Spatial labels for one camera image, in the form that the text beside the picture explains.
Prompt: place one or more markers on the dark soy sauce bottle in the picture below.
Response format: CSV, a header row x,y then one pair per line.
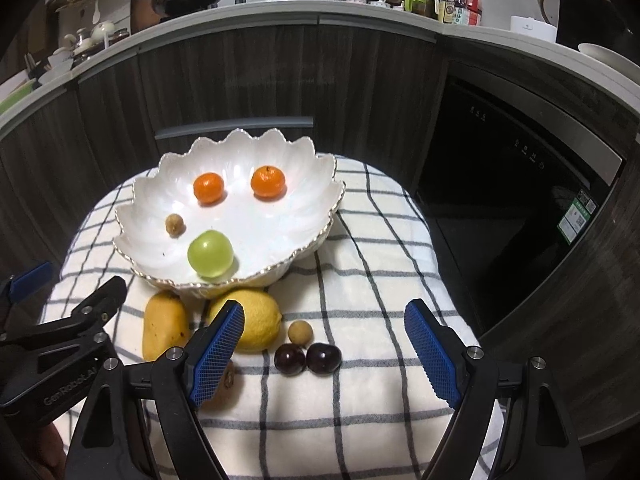
x,y
448,10

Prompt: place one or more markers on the dark wood base cabinet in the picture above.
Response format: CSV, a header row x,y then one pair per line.
x,y
358,84

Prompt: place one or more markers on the orange mandarin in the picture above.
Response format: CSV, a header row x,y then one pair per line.
x,y
268,182
208,188

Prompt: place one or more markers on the white box container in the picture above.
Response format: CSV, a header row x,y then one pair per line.
x,y
533,28

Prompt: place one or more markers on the red label bottle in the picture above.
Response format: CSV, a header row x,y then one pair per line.
x,y
471,12

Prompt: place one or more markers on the brown kiwi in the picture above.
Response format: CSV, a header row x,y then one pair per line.
x,y
225,395

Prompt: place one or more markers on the white ceramic teapot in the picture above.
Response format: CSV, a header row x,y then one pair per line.
x,y
102,31

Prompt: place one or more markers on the white scalloped fruit bowl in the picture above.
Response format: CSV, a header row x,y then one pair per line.
x,y
267,236

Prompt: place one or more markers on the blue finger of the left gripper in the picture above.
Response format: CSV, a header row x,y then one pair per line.
x,y
26,284

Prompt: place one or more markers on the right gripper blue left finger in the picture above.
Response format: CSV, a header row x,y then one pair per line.
x,y
209,351

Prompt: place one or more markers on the black built-in dishwasher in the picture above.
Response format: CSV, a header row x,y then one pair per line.
x,y
512,183

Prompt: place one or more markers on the yellow lemon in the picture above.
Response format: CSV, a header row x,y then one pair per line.
x,y
262,315

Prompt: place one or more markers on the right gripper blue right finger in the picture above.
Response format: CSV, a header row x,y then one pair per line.
x,y
439,350

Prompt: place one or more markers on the green lidded jug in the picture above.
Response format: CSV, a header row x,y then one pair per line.
x,y
427,8

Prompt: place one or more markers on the tan longan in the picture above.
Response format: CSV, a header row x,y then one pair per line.
x,y
300,333
174,225

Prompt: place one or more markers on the dark red cherry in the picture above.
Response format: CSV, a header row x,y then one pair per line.
x,y
323,359
289,359

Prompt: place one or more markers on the white electric kettle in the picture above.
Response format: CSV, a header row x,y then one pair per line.
x,y
549,11

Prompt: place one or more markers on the green apple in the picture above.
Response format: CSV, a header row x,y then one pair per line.
x,y
211,254

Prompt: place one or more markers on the yellow mango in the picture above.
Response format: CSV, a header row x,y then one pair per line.
x,y
166,324

